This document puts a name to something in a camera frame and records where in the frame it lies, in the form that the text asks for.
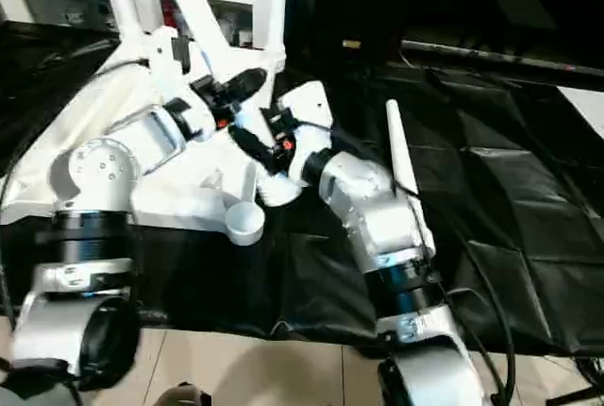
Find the white plastic table top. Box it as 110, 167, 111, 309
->
0, 27, 288, 247

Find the black mat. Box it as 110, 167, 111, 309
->
0, 18, 604, 360

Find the dark metal rod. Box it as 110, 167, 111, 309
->
342, 37, 604, 80

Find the dark left robot foot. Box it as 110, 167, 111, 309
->
155, 381, 212, 406

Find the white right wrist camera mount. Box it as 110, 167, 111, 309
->
276, 79, 337, 186

